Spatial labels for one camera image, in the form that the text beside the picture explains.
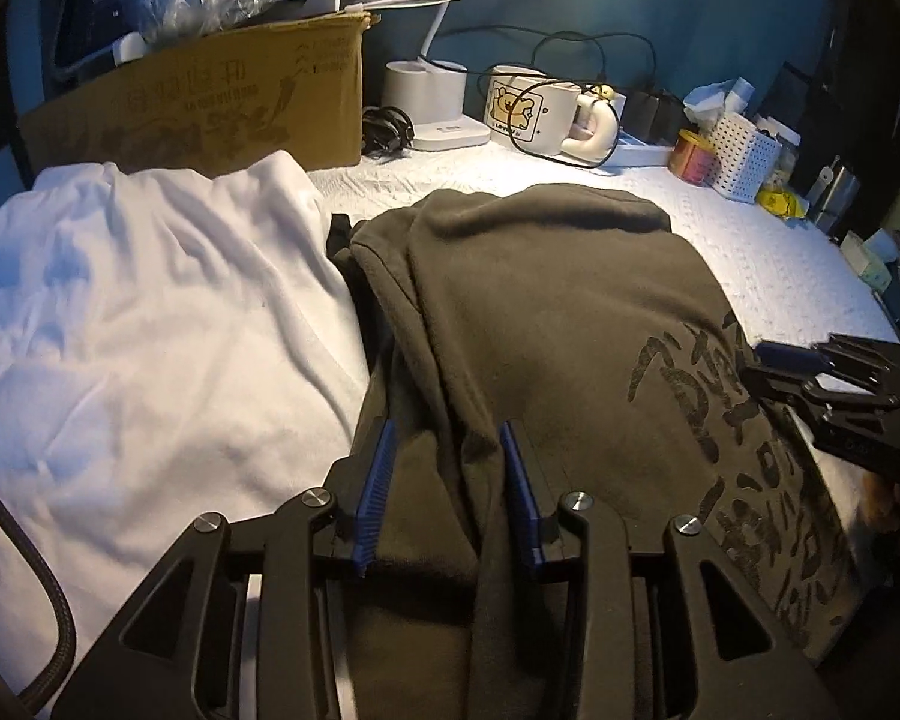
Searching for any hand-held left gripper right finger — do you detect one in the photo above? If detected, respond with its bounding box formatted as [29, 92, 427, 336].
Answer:
[497, 420, 833, 720]

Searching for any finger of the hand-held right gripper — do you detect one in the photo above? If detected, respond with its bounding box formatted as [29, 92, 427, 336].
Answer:
[746, 367, 900, 421]
[754, 334, 900, 383]

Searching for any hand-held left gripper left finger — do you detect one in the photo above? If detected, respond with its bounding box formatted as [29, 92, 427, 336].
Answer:
[49, 417, 398, 720]

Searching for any brown printed t-shirt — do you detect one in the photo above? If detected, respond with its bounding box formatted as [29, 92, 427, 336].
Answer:
[326, 184, 882, 720]

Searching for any person's right hand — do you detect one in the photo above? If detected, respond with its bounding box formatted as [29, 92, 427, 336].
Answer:
[859, 469, 900, 537]

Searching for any yellow green tissue box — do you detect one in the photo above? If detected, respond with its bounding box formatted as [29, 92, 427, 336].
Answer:
[840, 229, 900, 293]

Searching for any yellow snack packet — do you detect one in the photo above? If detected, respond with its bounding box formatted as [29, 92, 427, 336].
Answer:
[756, 184, 807, 220]

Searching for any stainless steel tumbler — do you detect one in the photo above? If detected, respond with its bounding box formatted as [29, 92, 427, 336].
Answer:
[810, 157, 860, 230]

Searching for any glass jar with white lid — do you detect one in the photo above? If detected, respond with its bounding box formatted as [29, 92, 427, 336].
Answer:
[769, 135, 803, 188]

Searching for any white perforated basket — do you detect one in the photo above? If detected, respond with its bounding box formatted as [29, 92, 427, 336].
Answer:
[709, 112, 785, 203]

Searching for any red can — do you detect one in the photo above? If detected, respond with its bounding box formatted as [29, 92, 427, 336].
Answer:
[667, 129, 717, 185]

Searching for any crumpled white tissue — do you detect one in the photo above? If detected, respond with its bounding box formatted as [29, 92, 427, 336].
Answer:
[682, 79, 755, 125]

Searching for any white garment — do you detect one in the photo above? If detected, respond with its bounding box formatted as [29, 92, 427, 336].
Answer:
[0, 151, 372, 720]

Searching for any black charger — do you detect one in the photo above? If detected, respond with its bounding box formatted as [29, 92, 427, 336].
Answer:
[626, 88, 683, 143]

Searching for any white power strip with chargers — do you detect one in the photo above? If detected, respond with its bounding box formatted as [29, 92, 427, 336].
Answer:
[435, 26, 657, 162]

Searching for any white bear print mug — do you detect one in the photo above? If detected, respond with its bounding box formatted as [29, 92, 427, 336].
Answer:
[484, 66, 617, 164]

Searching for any white desk lamp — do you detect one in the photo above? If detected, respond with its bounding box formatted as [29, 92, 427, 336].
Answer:
[382, 0, 492, 152]

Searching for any cardboard box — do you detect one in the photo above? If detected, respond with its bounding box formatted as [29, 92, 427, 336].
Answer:
[16, 11, 380, 181]

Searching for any black braided cable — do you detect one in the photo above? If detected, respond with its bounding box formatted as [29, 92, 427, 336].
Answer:
[0, 456, 77, 698]

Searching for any black coiled cable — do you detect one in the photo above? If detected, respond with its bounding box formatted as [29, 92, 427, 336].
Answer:
[361, 105, 415, 158]

